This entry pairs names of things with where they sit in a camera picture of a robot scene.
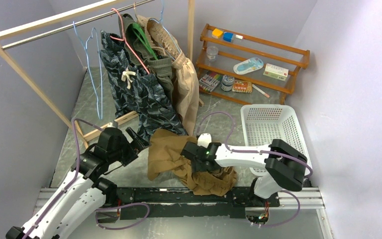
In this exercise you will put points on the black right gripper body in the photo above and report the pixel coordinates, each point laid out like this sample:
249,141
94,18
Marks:
197,167

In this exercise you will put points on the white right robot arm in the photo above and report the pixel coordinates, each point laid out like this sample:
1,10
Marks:
286,167

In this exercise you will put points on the olive green shorts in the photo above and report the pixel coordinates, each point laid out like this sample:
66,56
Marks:
162,67

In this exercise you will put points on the clear plastic cup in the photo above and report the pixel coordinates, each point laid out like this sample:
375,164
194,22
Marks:
211,53

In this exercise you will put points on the marker pen set pack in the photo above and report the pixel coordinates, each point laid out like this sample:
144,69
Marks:
210,81

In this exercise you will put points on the beige shorts with white stripe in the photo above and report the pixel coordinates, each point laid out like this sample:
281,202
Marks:
185,93

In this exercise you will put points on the white green box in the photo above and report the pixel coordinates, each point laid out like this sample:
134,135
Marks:
275,72

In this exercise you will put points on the yellow block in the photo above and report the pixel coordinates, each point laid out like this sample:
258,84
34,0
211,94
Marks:
217,33

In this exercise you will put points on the tan brown shorts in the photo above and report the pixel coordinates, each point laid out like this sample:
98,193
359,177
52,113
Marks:
164,155

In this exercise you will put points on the white pen with red tip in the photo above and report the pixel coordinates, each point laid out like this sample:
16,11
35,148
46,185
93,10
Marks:
261,91

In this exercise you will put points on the dark leaf-print shorts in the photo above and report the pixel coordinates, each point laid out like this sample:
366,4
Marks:
133,89

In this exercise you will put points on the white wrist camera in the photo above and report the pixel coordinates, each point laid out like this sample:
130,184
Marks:
112,124
204,140

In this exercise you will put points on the orange wooden shelf rack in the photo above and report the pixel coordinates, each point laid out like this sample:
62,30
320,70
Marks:
244,47

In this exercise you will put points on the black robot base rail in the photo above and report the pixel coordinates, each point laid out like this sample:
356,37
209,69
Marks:
182,202

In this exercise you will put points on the green hanger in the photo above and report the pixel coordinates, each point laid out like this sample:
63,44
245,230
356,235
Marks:
139,32

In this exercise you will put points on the white plastic basket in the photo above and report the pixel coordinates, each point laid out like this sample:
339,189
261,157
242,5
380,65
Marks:
262,123

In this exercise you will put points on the pink wire hanger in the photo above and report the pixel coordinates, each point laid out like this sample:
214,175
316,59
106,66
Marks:
125,40

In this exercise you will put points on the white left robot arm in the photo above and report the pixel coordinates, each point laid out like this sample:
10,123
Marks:
83,190

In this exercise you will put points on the blue block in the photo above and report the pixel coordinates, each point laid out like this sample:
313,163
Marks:
228,36

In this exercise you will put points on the orange snack packet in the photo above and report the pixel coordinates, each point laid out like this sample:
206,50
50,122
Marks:
240,86

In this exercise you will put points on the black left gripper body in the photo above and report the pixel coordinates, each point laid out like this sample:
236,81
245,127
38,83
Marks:
128,151

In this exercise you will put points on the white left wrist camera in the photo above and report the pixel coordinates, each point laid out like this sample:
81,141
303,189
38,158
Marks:
112,124

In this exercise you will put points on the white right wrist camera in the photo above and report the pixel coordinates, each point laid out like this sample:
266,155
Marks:
204,140

